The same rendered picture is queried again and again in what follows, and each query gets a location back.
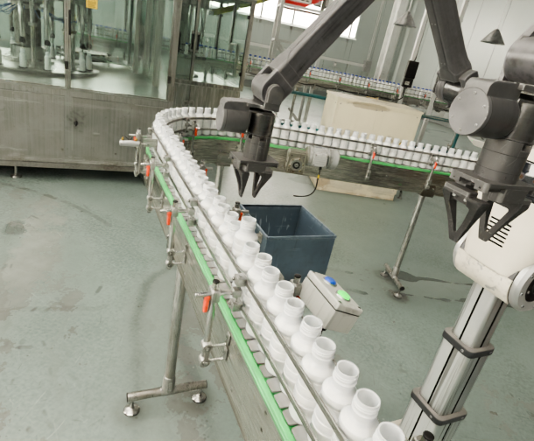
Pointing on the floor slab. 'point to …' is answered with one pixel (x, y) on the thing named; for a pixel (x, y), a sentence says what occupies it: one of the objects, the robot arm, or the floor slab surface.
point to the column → (390, 41)
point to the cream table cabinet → (410, 121)
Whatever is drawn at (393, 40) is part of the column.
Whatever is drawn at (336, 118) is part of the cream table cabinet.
